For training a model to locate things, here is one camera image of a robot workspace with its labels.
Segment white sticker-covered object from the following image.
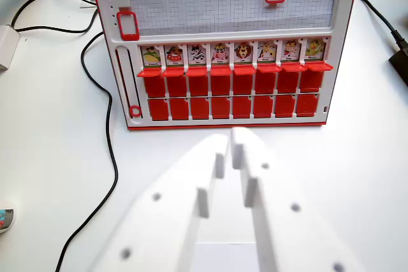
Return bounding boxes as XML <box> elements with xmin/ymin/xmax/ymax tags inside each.
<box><xmin>0</xmin><ymin>208</ymin><xmax>16</xmax><ymax>234</ymax></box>

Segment red and white game board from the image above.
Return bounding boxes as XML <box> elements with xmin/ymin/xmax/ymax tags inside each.
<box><xmin>87</xmin><ymin>0</ymin><xmax>363</xmax><ymax>131</ymax></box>

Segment black power adapter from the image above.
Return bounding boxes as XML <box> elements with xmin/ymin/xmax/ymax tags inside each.
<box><xmin>388</xmin><ymin>47</ymin><xmax>408</xmax><ymax>85</ymax></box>

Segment white rectangular box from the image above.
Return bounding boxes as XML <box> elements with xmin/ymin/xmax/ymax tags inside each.
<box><xmin>0</xmin><ymin>24</ymin><xmax>21</xmax><ymax>71</ymax></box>

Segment long black cable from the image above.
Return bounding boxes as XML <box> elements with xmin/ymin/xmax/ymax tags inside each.
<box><xmin>11</xmin><ymin>0</ymin><xmax>119</xmax><ymax>272</ymax></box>

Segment black cable with plug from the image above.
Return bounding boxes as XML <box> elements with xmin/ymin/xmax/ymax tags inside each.
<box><xmin>355</xmin><ymin>0</ymin><xmax>408</xmax><ymax>50</ymax></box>

